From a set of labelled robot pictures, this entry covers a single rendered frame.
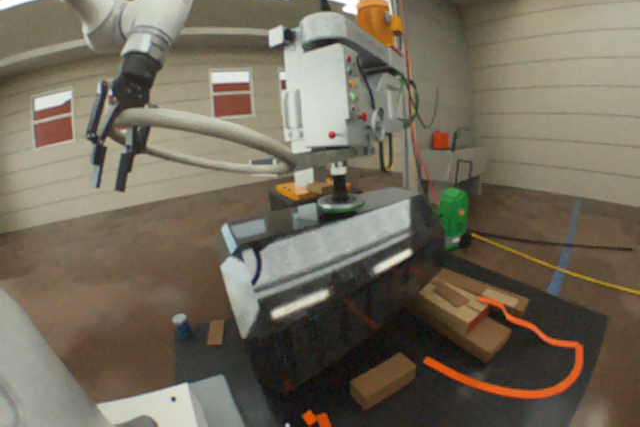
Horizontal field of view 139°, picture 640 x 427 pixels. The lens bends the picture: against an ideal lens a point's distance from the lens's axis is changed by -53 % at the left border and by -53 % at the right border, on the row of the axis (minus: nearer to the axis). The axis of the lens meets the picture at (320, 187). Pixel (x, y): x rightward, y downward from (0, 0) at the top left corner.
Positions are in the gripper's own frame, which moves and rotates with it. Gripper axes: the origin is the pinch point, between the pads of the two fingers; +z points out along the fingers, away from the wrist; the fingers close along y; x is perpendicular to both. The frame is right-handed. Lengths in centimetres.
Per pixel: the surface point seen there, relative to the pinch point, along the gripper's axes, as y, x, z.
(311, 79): 66, -6, -52
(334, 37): 58, -17, -68
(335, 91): 65, -18, -46
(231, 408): 6.3, -26.1, 34.4
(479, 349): 110, -100, 65
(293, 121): 139, 35, -63
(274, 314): 52, -11, 37
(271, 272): 58, -5, 24
